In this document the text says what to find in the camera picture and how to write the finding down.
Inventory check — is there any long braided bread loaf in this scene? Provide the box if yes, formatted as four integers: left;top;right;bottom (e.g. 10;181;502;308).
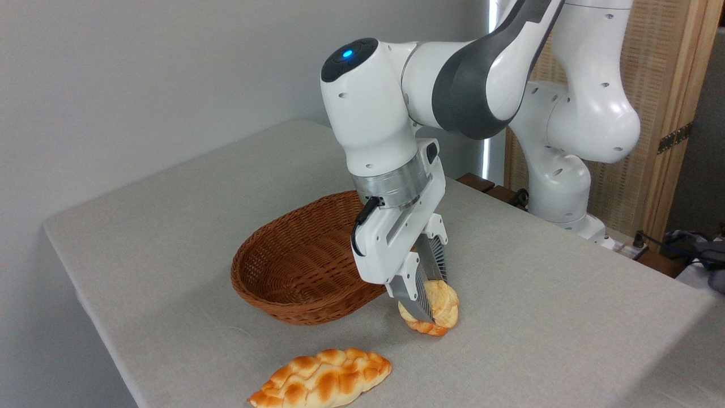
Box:
247;348;393;408

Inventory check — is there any brown oval wicker basket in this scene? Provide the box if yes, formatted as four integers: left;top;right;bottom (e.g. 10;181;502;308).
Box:
231;190;389;326

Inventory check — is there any round golden bread roll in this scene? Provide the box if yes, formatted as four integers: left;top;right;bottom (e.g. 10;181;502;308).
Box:
398;279;460;337

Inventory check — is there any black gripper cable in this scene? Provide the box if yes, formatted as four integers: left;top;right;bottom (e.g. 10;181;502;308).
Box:
350;195;381;257

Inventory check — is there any white power strip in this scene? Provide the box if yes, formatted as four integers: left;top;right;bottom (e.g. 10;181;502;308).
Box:
600;232;649;261

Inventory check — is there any grey tablecloth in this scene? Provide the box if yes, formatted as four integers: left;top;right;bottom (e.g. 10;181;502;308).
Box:
42;119;725;408

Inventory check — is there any black power cable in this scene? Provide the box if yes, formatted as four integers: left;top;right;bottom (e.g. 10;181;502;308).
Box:
645;235;725;267

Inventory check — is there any grey blue bag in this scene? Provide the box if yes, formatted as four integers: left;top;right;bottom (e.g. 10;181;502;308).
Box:
660;228;725;295

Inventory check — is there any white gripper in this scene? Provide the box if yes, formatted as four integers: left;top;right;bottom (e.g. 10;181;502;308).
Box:
351;141;449;325

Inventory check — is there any metal screen hinge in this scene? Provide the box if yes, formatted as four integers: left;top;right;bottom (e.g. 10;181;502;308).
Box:
657;122;693;155

